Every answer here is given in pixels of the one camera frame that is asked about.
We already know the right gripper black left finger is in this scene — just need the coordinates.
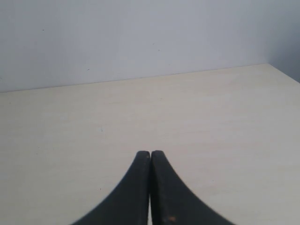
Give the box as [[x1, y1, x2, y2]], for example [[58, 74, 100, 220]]
[[74, 151, 150, 225]]

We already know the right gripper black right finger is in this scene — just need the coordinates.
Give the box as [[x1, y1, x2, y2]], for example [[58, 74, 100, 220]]
[[150, 150, 231, 225]]

